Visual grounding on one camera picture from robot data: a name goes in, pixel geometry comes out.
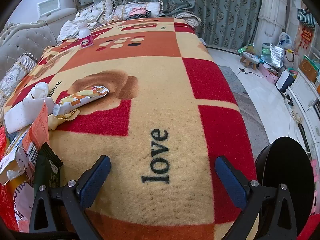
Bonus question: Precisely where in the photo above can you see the red hanging ornament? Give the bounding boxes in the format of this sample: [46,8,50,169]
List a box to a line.
[296,26,314,53]

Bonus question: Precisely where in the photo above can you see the silver insulated bag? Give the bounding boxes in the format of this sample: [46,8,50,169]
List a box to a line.
[270,45,284,68]

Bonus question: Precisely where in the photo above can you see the white television cabinet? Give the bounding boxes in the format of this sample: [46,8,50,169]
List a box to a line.
[287,72,320,160]

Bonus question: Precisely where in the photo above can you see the beige frilled cushion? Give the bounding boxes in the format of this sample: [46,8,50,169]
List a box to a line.
[77,0,115,25]
[112,1,164,22]

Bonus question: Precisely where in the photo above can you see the pink storage box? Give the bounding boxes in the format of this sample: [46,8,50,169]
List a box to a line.
[259,64,278,83]

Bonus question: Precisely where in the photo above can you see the white bolster pillow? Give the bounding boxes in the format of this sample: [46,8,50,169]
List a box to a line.
[0,54,38,108]

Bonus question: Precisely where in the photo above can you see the grey tufted sofa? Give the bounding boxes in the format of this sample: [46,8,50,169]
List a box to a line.
[0,12,78,64]

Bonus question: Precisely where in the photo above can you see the long white carton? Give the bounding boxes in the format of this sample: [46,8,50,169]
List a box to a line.
[4,97,54,134]

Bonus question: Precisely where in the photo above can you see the white bottle pink label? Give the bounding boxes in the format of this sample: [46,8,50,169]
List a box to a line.
[77,21,94,48]

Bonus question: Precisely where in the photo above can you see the small wooden stool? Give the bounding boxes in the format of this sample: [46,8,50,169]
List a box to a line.
[240,52,260,70]

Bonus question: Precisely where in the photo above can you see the white power strip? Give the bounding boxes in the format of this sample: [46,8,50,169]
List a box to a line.
[291,105,304,124]

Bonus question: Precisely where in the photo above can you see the white printed plastic bag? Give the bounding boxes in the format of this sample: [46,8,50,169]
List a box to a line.
[14,180,35,233]

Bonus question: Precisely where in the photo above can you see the orange yellow snack packet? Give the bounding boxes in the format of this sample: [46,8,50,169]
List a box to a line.
[52,86,109,117]

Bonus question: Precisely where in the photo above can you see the white shopping bag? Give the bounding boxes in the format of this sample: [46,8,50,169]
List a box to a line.
[276,70,295,93]

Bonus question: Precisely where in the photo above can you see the pile of folded clothes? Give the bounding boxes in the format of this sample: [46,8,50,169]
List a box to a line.
[125,7,160,20]

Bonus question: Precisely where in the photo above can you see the black trash bin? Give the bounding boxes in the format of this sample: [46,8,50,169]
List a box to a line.
[255,136,315,230]

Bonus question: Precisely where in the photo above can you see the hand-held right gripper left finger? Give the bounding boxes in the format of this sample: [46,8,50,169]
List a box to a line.
[29,155,112,240]

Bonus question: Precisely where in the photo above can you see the red plastic bag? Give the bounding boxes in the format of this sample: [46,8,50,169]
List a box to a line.
[0,126,20,232]

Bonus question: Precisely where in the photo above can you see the white tissue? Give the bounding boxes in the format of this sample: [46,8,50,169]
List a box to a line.
[26,82,49,101]

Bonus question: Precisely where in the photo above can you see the white crumpled quilt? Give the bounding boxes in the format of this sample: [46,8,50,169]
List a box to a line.
[57,19,100,43]

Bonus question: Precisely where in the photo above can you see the grey patterned rug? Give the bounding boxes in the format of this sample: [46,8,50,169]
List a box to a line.
[217,65,268,155]

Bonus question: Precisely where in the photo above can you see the white blue medicine box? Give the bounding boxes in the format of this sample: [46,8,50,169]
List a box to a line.
[0,127,38,186]

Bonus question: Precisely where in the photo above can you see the printed red orange blanket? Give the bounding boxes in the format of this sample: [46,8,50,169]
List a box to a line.
[2,17,259,240]

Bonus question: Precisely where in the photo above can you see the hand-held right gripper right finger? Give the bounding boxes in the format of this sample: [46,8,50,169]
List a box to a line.
[214,156,298,240]

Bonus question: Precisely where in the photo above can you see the brown paper bag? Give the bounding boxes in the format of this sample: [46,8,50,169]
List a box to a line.
[299,56,320,83]

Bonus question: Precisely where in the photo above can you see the dark green packet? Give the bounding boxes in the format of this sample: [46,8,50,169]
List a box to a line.
[34,142,63,198]

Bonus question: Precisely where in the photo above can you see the lace covered air conditioner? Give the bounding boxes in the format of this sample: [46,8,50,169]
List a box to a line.
[257,0,288,48]

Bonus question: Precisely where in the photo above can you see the striped tote bag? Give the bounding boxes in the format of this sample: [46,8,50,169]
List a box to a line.
[297,8,317,29]

